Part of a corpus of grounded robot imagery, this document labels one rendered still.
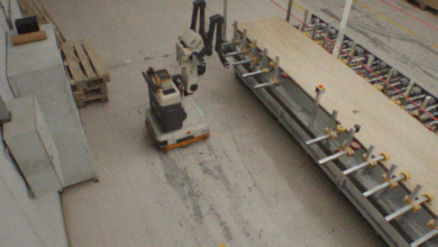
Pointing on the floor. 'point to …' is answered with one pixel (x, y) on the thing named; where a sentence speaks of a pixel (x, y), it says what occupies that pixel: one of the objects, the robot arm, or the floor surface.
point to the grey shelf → (52, 100)
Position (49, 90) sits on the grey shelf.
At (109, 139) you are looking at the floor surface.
